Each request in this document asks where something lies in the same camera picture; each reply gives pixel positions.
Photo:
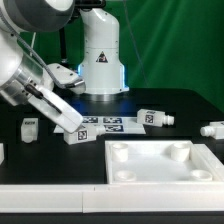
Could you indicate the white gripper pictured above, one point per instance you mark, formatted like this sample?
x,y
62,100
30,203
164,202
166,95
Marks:
x,y
55,108

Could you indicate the white square table top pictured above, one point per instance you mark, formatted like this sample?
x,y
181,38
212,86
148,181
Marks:
x,y
144,162

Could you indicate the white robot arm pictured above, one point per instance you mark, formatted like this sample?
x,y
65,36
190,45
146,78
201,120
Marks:
x,y
29,61

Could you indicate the white sheet with blue tags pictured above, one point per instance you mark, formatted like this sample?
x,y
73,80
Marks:
x,y
116,125

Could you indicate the white part at left edge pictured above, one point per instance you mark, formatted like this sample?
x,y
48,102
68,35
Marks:
x,y
1,153

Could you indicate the white L-shaped obstacle fence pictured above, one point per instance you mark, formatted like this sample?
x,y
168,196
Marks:
x,y
152,197

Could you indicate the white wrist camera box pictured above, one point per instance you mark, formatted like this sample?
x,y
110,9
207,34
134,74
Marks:
x,y
68,78

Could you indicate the black camera stand pole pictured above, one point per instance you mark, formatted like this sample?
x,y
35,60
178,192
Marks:
x,y
63,49

